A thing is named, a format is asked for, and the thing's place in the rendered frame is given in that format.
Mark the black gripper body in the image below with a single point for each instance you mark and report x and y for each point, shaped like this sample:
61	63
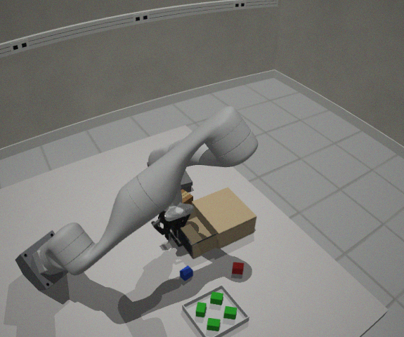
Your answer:
162	219

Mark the blue block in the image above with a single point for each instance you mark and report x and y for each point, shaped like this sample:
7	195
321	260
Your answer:
186	273

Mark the green block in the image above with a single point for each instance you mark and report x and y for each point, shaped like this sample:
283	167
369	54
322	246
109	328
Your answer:
200	310
213	324
216	298
230	312

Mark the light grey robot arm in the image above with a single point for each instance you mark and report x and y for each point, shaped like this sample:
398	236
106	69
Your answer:
223	140

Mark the brown cardboard box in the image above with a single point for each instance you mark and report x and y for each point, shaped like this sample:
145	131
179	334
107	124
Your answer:
186	197

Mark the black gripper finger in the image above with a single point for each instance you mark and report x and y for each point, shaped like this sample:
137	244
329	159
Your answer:
165	230
179	224

